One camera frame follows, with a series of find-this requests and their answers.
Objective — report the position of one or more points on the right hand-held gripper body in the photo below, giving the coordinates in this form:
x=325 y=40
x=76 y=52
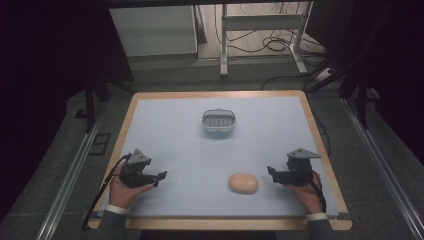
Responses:
x=296 y=170

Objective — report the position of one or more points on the black metal stand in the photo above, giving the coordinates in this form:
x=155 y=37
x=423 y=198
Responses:
x=361 y=100
x=90 y=106

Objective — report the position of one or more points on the white power strip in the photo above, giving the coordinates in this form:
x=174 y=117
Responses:
x=324 y=74

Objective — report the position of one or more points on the peach soap bar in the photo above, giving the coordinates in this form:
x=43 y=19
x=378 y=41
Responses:
x=243 y=183

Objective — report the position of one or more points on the white metal desk frame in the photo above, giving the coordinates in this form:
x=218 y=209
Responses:
x=260 y=22

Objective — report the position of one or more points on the white cabinet panel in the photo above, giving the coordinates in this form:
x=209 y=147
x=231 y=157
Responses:
x=153 y=30

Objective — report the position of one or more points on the metal floor rail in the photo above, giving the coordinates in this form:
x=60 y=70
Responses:
x=383 y=166
x=66 y=183

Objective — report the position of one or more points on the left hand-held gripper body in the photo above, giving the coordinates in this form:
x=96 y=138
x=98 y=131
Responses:
x=135 y=166

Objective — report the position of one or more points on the black floor bracket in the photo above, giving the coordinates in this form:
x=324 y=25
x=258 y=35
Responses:
x=100 y=144

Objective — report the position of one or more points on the dark curtain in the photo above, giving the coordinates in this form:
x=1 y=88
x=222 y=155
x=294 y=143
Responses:
x=40 y=83
x=393 y=66

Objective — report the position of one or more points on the grey soap dish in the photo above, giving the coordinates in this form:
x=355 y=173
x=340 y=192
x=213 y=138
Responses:
x=218 y=120

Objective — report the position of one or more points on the person's left hand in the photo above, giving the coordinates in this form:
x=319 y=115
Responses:
x=121 y=195

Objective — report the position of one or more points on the light blue table mat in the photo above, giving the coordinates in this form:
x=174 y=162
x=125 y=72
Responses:
x=206 y=156

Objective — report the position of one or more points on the wooden table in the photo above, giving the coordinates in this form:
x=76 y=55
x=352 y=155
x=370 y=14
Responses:
x=216 y=225

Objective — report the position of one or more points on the person's right hand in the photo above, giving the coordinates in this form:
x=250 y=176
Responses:
x=308 y=196

